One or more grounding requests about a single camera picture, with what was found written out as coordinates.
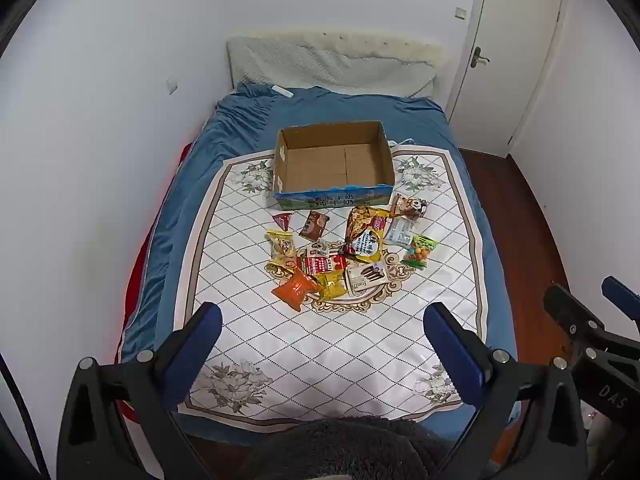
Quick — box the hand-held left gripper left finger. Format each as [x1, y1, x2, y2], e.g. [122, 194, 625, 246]
[56, 301, 224, 480]

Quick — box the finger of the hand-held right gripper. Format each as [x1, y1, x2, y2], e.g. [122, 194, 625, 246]
[543, 284, 608, 342]
[601, 276, 640, 333]

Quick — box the small yellow snack packet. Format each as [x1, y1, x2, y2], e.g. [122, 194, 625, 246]
[314, 269, 351, 302]

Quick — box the blue bed sheet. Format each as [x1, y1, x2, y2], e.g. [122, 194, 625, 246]
[116, 82, 518, 441]

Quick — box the white door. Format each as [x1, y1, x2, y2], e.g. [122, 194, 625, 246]
[445, 0, 569, 159]

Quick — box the green pea snack packet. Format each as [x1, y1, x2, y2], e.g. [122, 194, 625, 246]
[401, 234, 440, 268]

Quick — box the white quilted pillow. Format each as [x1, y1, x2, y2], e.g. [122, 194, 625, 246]
[226, 36, 437, 99]

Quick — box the brown bear snack packet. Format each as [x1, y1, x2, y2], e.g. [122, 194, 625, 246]
[389, 193, 430, 221]

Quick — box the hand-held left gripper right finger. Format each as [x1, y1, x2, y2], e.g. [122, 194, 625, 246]
[423, 301, 592, 480]

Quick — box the red cloth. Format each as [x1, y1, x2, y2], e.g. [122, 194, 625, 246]
[119, 142, 195, 427]

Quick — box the orange snack packet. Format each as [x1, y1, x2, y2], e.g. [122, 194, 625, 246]
[271, 267, 319, 312]

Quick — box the yellow handwriting snack packet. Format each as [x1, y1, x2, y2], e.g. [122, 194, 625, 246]
[265, 229, 298, 275]

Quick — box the clear brown snack packet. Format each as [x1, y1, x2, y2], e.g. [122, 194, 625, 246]
[299, 210, 330, 241]

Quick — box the white chocolate stick packet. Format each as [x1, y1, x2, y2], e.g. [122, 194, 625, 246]
[345, 259, 390, 297]

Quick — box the cardboard box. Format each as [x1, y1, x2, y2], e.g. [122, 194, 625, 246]
[272, 121, 396, 211]

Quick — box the clear white snack packet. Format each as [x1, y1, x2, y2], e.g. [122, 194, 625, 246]
[384, 216, 417, 250]

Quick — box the grey fluffy garment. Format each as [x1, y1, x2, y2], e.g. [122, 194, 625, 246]
[255, 414, 451, 480]

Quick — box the red crown snack packet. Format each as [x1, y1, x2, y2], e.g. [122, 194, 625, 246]
[296, 252, 348, 276]

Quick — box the white floral printed mat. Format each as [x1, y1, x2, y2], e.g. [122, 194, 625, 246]
[184, 145, 490, 433]

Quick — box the black cable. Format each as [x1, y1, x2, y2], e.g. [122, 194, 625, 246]
[0, 354, 42, 480]

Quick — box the large orange yellow snack bag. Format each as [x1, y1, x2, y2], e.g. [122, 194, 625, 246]
[340, 205, 392, 263]

